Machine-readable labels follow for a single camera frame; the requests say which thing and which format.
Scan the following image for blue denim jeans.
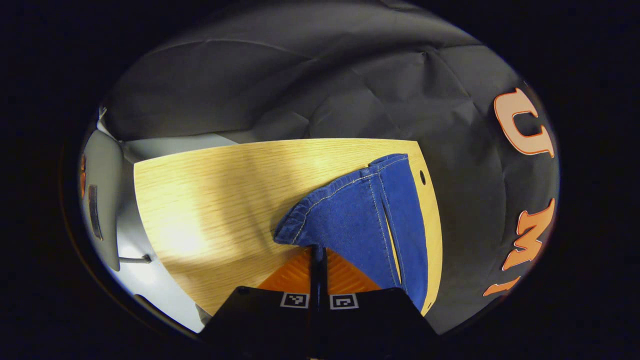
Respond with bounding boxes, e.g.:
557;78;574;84
273;153;430;312

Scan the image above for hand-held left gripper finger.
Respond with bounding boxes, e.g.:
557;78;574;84
320;247;439;358
200;246;321;358

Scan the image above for pale grey furniture piece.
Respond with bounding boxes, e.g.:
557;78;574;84
80;127;153;273

